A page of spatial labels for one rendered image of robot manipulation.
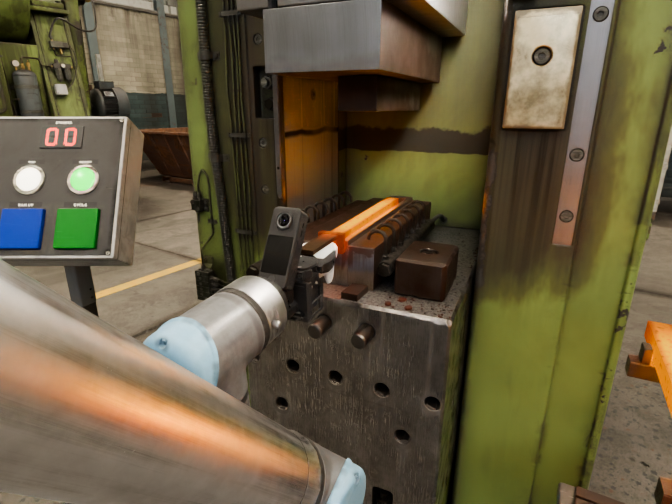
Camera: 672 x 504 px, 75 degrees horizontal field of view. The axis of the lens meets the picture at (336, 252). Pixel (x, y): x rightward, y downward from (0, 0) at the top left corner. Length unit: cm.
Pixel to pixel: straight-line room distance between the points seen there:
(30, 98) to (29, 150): 436
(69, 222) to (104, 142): 17
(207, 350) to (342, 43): 49
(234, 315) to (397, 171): 80
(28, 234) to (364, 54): 66
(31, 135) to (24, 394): 85
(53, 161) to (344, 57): 58
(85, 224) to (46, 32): 491
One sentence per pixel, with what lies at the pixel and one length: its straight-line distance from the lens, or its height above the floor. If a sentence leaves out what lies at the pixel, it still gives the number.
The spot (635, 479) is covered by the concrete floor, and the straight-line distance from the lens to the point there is 199.
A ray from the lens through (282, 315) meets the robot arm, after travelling 55.
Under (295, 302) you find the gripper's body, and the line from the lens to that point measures 63.
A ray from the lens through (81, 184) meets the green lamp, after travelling 95.
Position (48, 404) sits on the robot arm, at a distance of 22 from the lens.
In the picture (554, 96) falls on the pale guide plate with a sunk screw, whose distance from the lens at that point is 78.
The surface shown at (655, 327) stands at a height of 95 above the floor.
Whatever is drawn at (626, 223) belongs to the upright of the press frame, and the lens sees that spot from 84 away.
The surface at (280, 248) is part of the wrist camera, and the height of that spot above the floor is 104.
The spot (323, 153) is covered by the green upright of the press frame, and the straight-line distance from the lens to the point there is 113.
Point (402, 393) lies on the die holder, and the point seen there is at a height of 77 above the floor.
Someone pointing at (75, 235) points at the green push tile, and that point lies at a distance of 92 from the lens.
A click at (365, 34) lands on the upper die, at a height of 132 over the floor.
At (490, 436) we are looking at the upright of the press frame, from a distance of 103.
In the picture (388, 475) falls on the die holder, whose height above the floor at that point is 59.
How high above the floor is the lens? 122
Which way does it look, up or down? 18 degrees down
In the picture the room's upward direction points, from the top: straight up
